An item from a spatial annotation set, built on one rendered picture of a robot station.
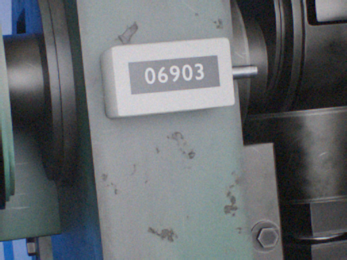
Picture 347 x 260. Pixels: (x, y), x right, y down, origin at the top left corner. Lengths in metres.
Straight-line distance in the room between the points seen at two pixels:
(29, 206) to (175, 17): 0.27
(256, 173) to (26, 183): 0.26
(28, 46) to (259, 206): 0.20
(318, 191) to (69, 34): 0.22
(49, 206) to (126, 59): 0.29
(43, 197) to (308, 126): 0.24
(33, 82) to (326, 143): 0.22
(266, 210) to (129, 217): 0.09
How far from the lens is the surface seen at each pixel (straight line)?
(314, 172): 0.64
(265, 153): 0.55
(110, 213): 0.52
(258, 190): 0.55
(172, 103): 0.48
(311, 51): 0.61
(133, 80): 0.48
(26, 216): 0.74
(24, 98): 0.61
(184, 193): 0.53
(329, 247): 0.66
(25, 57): 0.61
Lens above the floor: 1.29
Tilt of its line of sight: 3 degrees down
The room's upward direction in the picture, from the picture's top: 6 degrees counter-clockwise
